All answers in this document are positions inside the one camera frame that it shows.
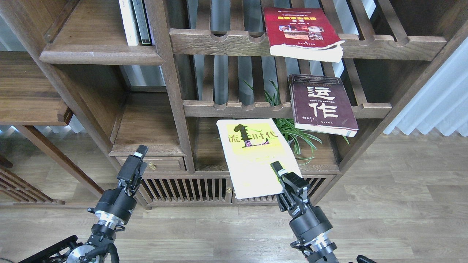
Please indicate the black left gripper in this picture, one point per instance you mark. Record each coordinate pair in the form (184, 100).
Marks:
(116, 206)

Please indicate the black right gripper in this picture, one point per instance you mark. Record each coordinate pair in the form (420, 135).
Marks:
(309, 223)

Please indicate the yellow green book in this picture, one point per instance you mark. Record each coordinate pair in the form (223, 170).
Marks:
(250, 146)

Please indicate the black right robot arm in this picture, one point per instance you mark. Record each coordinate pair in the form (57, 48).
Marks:
(319, 257)

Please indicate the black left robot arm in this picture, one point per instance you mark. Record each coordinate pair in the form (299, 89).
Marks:
(98, 246)

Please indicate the green spider plant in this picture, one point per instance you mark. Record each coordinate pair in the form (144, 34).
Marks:
(289, 131)

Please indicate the dark wooden bookshelf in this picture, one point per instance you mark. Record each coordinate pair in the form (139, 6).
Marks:
(207, 62)

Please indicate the dark maroon book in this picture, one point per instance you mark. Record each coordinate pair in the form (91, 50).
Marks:
(321, 104)

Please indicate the white upright book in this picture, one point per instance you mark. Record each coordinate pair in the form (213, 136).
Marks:
(129, 22)

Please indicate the dark green upright book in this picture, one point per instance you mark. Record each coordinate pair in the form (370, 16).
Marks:
(142, 21)

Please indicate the red book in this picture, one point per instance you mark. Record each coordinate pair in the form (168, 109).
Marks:
(302, 33)

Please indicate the white curtain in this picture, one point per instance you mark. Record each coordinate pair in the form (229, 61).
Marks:
(442, 103)

